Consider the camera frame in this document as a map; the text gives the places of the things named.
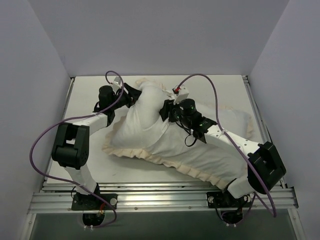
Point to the green and cream pillowcase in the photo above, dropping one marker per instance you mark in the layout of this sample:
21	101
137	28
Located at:
142	134

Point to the aluminium table edge rail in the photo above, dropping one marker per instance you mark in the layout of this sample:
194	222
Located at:
67	99

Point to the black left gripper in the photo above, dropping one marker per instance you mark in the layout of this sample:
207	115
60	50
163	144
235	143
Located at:
131	93

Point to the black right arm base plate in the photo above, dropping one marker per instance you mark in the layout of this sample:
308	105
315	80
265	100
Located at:
223	199

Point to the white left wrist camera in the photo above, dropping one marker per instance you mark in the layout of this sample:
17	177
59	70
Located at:
116	82

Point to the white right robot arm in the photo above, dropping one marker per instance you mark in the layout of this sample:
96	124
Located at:
265	167

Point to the aluminium right side rail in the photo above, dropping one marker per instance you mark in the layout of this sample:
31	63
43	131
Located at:
265	135

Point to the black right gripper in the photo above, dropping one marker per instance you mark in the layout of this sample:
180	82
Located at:
164	113

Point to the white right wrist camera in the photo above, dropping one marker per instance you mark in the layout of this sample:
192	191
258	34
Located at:
180	93

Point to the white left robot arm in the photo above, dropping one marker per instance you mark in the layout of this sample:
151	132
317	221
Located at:
71	146

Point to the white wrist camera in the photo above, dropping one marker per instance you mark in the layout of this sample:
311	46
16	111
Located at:
180	93
116	82

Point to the aluminium front frame rails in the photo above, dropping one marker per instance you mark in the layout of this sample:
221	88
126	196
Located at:
171	197

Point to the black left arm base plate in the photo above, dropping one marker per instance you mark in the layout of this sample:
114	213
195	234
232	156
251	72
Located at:
82	202

